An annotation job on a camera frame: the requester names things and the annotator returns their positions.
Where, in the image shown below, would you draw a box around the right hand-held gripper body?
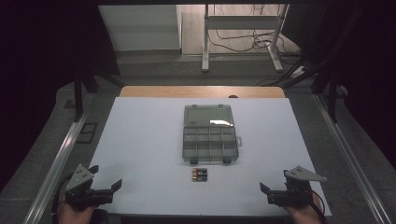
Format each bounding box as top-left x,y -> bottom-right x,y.
267,165 -> 328,209

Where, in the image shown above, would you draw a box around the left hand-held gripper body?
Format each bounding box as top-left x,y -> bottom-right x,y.
64,164 -> 114,212

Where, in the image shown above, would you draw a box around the clear grey compartment storage box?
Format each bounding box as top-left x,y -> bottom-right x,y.
181,104 -> 243,165

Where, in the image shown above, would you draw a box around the person's right hand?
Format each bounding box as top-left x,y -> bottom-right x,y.
283,194 -> 325,224

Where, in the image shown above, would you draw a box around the person's left hand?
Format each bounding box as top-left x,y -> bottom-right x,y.
57,195 -> 97,224

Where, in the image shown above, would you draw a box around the dark floor outlet plate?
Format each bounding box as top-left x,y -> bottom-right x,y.
76,122 -> 99,145

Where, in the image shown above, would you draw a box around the white table board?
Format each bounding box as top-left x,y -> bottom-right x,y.
88,96 -> 332,217

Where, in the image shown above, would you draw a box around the black metal stand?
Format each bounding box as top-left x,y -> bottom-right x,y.
73,60 -> 126,123
278,55 -> 342,124

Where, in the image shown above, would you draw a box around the white power strip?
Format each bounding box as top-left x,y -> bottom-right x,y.
290,65 -> 308,79

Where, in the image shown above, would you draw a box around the wooden table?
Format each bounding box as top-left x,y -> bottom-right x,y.
119,85 -> 287,99

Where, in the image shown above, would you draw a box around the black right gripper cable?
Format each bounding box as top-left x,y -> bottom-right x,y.
298,183 -> 329,224

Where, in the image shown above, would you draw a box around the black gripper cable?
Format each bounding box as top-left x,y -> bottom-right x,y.
50,173 -> 74,218
298,183 -> 329,224

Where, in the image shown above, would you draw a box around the aluminium rail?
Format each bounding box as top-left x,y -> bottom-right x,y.
312,92 -> 392,224
22,92 -> 95,224

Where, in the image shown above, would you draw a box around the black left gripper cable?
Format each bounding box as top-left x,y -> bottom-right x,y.
50,173 -> 74,218

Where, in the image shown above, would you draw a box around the black floor cables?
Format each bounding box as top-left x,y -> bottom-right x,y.
207,4 -> 302,59

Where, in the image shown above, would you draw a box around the white wall panel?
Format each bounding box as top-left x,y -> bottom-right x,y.
98,4 -> 182,52

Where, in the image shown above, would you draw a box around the white metal desk frame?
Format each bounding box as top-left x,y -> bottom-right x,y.
201,3 -> 290,74

